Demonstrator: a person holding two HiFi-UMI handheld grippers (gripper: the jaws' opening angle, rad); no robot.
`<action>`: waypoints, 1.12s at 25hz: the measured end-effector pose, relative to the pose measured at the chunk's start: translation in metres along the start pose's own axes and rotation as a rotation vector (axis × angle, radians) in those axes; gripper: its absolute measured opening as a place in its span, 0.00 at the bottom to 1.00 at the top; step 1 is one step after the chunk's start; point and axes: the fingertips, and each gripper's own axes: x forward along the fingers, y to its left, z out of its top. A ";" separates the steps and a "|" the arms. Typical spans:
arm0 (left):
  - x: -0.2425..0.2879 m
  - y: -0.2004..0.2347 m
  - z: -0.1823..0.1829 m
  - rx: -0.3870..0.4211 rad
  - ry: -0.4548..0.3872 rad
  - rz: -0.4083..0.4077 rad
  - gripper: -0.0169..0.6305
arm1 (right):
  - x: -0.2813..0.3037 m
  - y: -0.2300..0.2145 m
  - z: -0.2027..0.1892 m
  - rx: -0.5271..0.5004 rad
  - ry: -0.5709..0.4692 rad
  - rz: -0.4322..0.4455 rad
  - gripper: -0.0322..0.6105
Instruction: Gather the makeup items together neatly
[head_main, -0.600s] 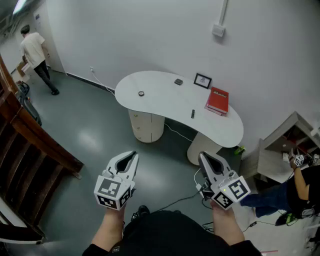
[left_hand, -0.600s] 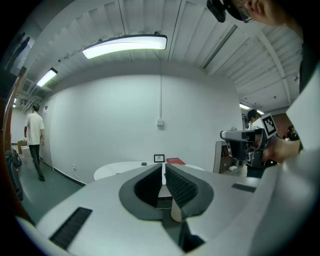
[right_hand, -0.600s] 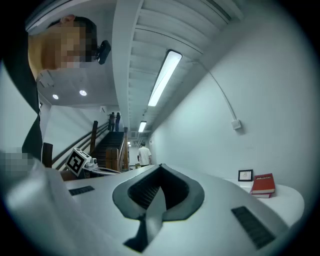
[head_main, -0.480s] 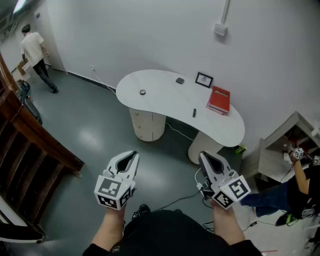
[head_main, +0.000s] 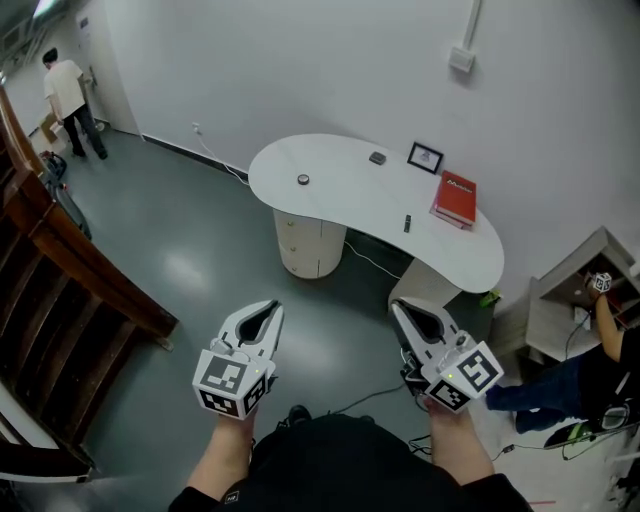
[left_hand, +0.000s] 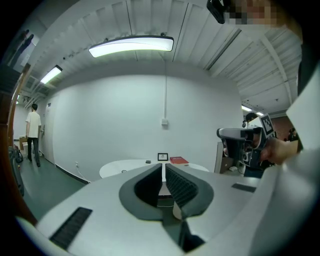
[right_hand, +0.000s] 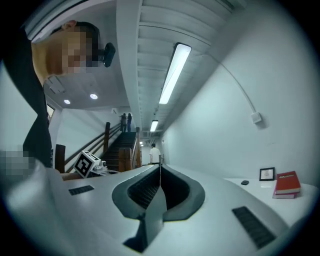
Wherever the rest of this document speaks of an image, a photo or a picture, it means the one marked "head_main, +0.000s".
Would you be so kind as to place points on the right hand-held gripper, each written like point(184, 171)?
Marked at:
point(465, 375)

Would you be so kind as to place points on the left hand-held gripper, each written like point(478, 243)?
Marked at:
point(220, 375)

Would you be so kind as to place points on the small black stick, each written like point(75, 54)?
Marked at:
point(407, 223)

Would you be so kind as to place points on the small round silver object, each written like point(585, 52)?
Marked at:
point(303, 179)

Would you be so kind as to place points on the small dark square box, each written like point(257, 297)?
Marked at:
point(377, 158)

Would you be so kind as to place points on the person's right forearm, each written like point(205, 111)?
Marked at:
point(457, 445)

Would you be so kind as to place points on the person's left forearm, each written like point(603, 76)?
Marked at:
point(220, 455)

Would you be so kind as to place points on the white kidney-shaped table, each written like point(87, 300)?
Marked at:
point(350, 190)

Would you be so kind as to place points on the green object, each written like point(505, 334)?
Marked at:
point(490, 298)

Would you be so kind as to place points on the person's black shoe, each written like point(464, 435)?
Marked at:
point(299, 415)

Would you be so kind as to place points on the grey shelf cabinet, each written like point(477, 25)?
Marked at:
point(555, 310)

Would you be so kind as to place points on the red book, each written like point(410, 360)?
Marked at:
point(455, 197)

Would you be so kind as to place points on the person's black shirt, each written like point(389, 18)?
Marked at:
point(340, 465)

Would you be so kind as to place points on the brown wooden railing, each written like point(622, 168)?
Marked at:
point(60, 280)

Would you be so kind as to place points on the black bag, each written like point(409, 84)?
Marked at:
point(55, 165)

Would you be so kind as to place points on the brown cardboard box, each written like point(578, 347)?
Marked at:
point(50, 127)

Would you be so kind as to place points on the beige round drawer pedestal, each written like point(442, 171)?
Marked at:
point(307, 245)

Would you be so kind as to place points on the black picture frame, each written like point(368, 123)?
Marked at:
point(425, 157)

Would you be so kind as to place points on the white wall socket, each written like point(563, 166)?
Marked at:
point(197, 128)

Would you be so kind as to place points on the white wall box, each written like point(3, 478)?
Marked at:
point(461, 59)

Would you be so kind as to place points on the white wall conduit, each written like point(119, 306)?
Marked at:
point(472, 25)

